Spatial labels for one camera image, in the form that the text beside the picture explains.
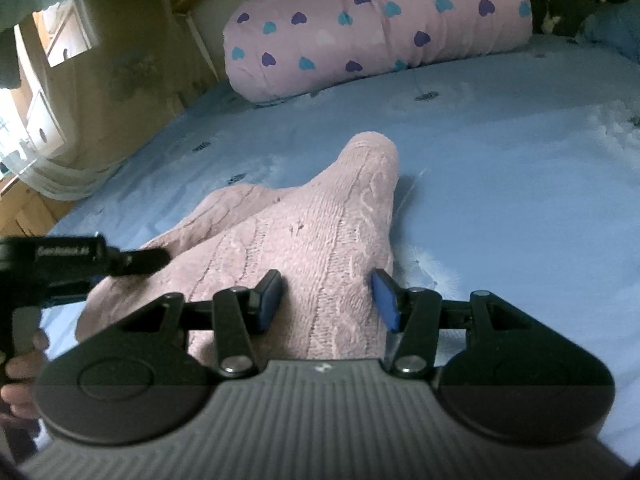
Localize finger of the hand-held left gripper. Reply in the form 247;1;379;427
120;246;172;277

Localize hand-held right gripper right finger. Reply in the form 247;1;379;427
371;268;543;380

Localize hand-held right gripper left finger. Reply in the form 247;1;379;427
120;269;284;378

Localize pink knitted sweater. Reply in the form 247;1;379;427
75;131;401;366

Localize person's left hand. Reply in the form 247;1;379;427
0;330;52;428

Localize blue bed sheet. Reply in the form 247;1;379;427
37;34;640;461

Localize white cabinet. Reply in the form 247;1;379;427
14;0;98;166

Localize sheer beige curtain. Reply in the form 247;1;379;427
10;0;226;202

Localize pink heart-patterned pillow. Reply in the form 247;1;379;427
223;0;533;106

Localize dark cloth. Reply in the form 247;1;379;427
522;0;632;37

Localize blue cloth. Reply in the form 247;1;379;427
577;4;640;63

